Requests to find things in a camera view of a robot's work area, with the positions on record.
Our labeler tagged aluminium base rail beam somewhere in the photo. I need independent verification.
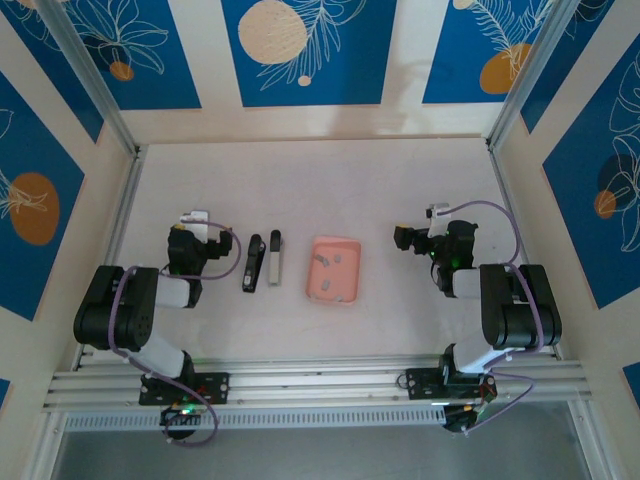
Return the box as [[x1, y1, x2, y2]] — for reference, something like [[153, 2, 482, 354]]
[[42, 355, 594, 412]]

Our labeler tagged white stapler with black head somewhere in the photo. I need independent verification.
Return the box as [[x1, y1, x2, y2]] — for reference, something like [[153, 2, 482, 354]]
[[268, 229, 285, 287]]

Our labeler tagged aluminium frame post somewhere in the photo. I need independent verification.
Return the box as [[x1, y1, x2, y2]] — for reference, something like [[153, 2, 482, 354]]
[[487, 0, 576, 151], [37, 0, 141, 156]]

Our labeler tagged white slotted cable duct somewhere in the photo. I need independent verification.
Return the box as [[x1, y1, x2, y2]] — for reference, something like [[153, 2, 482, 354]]
[[63, 405, 449, 432]]

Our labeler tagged pink plastic tray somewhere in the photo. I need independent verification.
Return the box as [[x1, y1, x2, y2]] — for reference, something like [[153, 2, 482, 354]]
[[303, 235, 364, 307]]

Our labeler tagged blue floral wall panel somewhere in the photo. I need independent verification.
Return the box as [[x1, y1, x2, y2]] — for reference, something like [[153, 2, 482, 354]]
[[422, 0, 569, 105], [59, 0, 203, 112], [0, 72, 86, 322], [519, 0, 640, 135], [221, 0, 399, 108], [542, 34, 640, 310], [0, 0, 105, 145]]

